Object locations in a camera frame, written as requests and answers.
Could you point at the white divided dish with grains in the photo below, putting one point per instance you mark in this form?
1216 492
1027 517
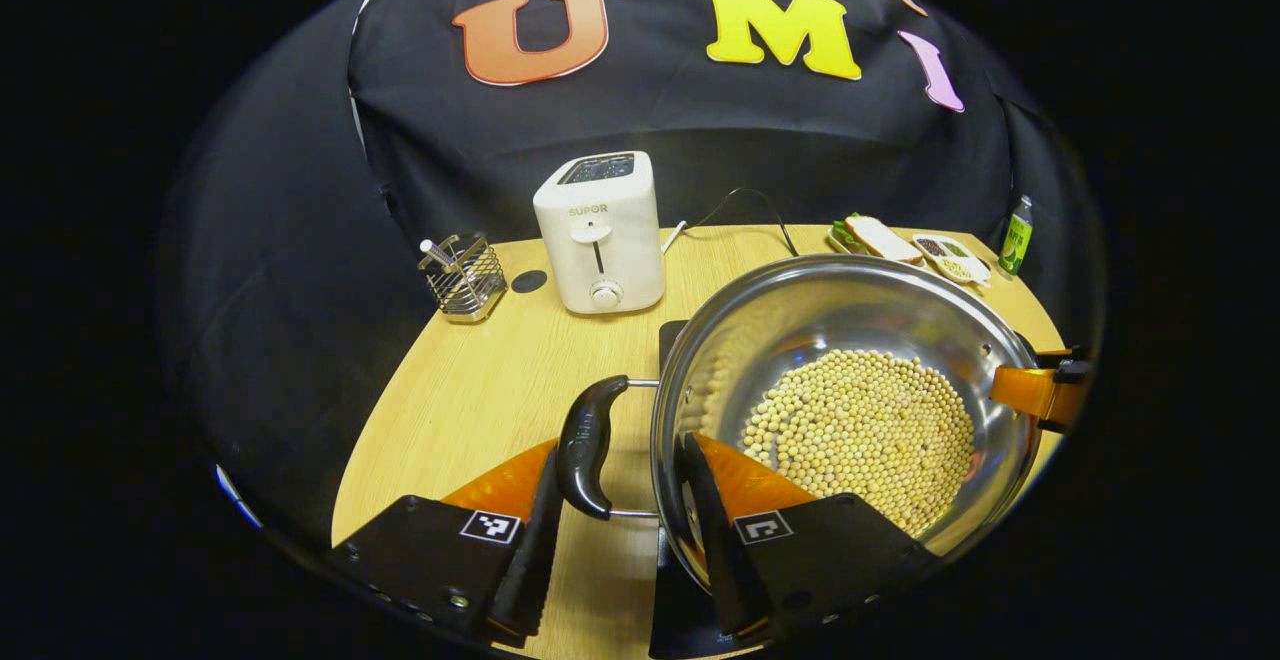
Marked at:
955 262

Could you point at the pile of yellow soybeans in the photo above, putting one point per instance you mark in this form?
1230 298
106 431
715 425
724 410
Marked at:
865 435

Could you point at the green drink bottle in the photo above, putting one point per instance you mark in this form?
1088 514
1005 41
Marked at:
1016 240

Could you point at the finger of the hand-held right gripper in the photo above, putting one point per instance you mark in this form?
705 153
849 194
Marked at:
1035 395

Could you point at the white toaster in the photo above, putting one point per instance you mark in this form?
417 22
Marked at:
600 240

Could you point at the white rectangular plate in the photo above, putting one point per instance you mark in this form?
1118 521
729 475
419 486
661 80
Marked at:
838 237

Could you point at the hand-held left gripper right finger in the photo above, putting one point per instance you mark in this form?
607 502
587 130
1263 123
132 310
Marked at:
715 540

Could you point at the black induction cooktop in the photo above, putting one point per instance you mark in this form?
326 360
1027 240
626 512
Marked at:
675 610

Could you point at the sandwich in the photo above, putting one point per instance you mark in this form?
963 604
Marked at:
882 238

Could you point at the black table grommet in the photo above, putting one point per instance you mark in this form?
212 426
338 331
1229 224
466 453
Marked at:
529 281

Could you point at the stainless steel pot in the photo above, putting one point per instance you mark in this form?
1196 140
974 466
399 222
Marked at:
800 310

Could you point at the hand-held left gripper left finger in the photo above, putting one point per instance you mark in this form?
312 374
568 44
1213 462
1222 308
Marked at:
535 550

